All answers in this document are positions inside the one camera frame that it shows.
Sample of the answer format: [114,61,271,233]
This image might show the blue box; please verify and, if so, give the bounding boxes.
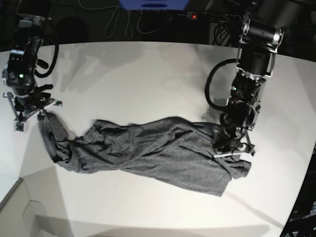
[119,0,189,10]

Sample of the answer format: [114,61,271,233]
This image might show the white power strip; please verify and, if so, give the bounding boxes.
[186,11,242,20]

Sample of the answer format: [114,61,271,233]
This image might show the grey looped cables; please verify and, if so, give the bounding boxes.
[103,6,173,39]

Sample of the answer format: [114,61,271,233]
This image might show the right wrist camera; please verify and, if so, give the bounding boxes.
[15,121,24,132]

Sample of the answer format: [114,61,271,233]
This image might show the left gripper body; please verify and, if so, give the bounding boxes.
[212,131,256,158]

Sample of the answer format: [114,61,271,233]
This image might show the grey t-shirt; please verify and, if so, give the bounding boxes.
[39,113,251,197]

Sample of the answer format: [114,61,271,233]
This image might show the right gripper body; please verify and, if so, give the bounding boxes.
[3,92,62,123]

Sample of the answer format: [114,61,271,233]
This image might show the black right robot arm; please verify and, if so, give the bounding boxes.
[2,14,61,131]

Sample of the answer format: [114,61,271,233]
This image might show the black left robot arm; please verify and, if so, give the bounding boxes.
[204,0,288,158]

